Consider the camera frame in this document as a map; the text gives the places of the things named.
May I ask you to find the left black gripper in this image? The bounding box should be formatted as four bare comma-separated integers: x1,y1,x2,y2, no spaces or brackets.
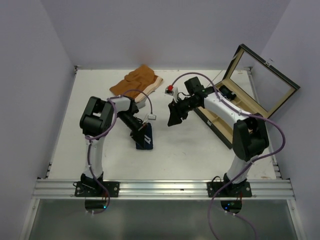
118,110,148,148

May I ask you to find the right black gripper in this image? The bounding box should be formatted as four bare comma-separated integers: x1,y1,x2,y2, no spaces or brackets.
167,96,200,126

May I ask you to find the navy blue underwear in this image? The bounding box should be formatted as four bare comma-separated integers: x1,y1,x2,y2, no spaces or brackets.
135,122,154,151

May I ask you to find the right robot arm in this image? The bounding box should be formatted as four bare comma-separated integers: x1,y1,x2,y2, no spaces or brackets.
164,77,269,197

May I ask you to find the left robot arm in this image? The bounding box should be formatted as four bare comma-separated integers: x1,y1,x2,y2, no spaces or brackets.
79,96,148,197

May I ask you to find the grey underwear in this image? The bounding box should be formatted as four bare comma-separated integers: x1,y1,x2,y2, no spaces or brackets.
136,98,146,109

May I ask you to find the orange brown underwear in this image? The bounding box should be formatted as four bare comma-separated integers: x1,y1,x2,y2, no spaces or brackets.
109,64,164,103

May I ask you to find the rolled black underwear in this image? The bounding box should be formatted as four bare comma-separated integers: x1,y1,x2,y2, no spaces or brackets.
219,85,237,101

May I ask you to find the black compartment storage box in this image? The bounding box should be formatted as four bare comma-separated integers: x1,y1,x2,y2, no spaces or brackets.
193,43,301,150

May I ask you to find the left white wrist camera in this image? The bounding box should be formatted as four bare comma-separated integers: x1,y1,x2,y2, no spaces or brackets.
147,114,157,121

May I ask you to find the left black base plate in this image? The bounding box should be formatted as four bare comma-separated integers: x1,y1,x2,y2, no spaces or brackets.
72,181,120,198

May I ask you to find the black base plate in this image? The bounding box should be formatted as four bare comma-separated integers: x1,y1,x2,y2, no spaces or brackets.
72,181,120,198
206,181,253,198

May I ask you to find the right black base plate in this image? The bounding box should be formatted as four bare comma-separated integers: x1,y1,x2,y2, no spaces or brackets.
206,181,253,198

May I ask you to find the aluminium mounting rail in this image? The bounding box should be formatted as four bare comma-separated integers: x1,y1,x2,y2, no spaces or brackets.
32,179,295,200

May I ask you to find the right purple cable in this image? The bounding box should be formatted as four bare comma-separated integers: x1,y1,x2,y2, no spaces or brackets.
171,71,287,240

